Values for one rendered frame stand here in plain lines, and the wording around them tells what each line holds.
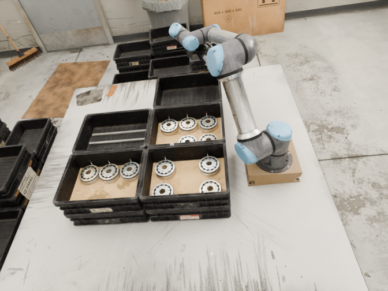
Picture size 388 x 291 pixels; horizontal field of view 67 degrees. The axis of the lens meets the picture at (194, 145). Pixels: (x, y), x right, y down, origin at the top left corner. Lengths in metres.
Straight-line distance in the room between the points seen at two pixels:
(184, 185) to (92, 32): 3.47
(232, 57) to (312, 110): 1.89
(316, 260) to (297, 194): 0.32
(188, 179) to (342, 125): 1.85
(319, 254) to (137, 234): 0.83
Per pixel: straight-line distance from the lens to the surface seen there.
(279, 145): 1.36
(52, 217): 1.75
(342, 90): 3.32
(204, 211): 1.37
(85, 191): 1.57
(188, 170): 1.47
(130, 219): 1.50
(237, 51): 1.25
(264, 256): 1.38
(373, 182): 2.60
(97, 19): 4.48
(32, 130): 2.90
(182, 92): 1.92
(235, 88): 1.25
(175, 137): 1.63
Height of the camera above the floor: 1.99
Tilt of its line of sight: 48 degrees down
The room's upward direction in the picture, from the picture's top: 11 degrees counter-clockwise
